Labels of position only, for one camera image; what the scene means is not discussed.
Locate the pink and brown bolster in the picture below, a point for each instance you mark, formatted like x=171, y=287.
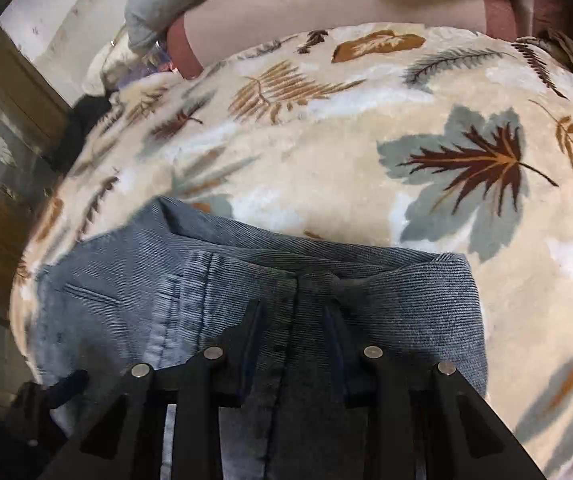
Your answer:
x=316, y=15

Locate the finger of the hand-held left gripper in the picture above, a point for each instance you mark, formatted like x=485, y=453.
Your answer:
x=41, y=410

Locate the grey-blue denim pants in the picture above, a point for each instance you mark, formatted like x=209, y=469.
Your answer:
x=391, y=300

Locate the white cloth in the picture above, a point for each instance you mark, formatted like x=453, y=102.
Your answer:
x=116, y=65

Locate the purple plastic wrapper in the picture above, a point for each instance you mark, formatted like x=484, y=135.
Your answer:
x=159, y=57

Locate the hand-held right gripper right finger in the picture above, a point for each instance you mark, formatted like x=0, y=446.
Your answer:
x=334, y=335

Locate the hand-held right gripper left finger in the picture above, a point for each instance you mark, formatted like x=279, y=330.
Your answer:
x=249, y=330

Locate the black cloth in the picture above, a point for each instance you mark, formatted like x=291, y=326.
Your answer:
x=81, y=125

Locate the beige leaf print blanket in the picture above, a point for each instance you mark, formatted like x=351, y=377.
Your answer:
x=316, y=160

